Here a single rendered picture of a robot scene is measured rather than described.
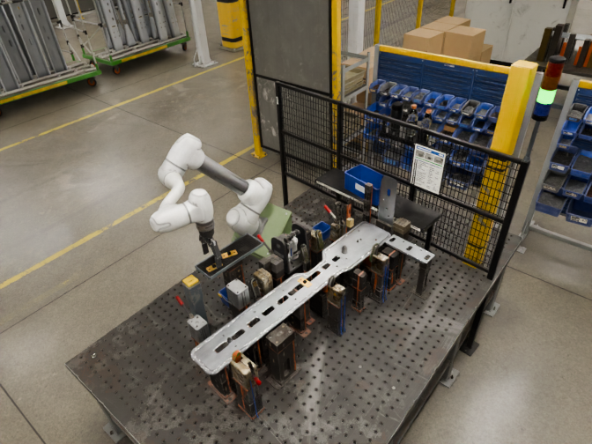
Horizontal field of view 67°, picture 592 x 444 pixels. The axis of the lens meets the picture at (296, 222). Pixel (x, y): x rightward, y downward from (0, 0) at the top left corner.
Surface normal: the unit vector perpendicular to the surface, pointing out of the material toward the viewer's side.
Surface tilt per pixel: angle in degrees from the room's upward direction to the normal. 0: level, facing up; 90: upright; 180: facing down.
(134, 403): 0
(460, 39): 90
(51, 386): 0
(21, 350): 0
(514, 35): 90
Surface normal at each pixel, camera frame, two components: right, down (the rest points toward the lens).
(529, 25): -0.64, 0.49
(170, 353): -0.04, -0.79
